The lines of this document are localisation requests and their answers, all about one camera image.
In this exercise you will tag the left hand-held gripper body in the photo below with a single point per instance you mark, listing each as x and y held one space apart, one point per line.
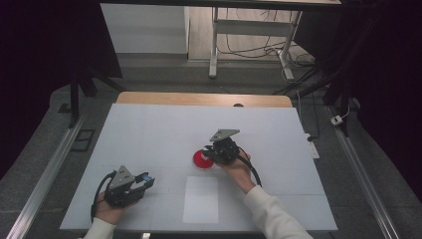
121 179

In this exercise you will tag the black floor frame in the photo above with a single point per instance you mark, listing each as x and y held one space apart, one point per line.
73 146

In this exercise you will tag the white power strip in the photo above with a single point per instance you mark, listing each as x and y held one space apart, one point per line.
313 149

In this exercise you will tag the black curtain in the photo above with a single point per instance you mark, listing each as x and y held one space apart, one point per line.
40 66
388 83

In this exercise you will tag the small white adapter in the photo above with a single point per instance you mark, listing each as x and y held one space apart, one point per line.
336 120

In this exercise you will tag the person's left hand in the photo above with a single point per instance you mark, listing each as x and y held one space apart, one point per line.
106 212

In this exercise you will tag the dark table grommet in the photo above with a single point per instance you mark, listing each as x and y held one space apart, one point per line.
238 105

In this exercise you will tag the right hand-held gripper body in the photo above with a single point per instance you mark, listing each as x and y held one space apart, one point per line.
225 151

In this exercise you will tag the light grey partition panel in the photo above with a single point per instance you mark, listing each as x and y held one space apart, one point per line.
142 28

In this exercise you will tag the aluminium floor rail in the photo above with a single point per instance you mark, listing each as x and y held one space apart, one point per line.
361 172
43 179

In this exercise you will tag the round red ink pad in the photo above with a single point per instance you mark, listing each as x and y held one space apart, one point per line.
199 161

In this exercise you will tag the white desk frame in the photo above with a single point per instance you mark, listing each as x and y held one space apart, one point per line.
252 27

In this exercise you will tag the black metal stand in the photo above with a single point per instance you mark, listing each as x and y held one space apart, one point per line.
341 93
74 99

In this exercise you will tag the white paper sheet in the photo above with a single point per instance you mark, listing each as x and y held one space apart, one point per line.
200 199

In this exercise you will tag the large white table cover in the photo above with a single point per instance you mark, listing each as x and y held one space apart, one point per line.
159 132

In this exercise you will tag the person's right hand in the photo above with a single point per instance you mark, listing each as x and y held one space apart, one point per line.
239 171

